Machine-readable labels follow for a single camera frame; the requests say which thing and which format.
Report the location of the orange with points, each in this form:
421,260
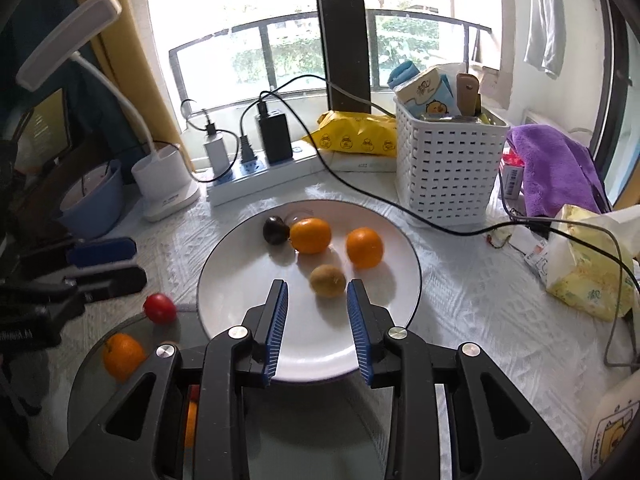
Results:
310,235
365,247
191,425
123,357

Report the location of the cream bottle with duck print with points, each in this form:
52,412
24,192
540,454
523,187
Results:
612,435

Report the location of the yellow curtain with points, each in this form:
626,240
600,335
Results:
125,60

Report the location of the beige cardboard box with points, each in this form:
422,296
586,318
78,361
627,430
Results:
495,87

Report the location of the clear glass plate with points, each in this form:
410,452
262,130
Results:
310,435

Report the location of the brown kiwi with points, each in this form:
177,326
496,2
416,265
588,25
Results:
327,281

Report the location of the white charger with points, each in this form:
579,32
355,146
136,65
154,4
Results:
216,152

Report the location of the hanging grey garment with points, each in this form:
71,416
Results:
542,20

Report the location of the dark purple plum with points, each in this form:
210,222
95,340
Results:
276,230

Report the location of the white power strip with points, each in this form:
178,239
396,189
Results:
270,181

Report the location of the red cherry tomato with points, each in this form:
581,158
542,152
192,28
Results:
159,308

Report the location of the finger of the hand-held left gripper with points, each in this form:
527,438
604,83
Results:
112,282
102,252

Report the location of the beige tissue pack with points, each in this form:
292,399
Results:
425,90

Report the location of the white plastic basket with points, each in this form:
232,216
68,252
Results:
445,170

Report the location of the yellow wipes packet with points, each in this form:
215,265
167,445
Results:
355,132

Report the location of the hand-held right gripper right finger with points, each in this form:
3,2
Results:
358,332

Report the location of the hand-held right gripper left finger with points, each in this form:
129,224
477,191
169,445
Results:
276,332

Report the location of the blue cloth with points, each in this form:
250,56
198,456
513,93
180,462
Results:
402,74

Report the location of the white round plate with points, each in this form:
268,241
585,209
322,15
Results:
240,280

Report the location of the dark monitor screen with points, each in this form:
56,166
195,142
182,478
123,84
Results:
47,125

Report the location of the white desk lamp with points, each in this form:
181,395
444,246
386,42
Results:
165,177

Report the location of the yellow tissue pack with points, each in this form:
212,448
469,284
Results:
585,270

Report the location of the black power plug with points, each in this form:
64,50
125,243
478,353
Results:
246,150

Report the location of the blue plastic bowl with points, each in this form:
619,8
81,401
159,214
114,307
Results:
95,215

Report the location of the white flat packet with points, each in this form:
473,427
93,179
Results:
362,162

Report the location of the black charger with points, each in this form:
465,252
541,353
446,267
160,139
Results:
274,137

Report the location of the red and white box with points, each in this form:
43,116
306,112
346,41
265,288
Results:
512,175

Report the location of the purple towel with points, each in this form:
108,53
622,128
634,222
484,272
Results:
555,170

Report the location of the black balcony railing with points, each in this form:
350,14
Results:
320,20

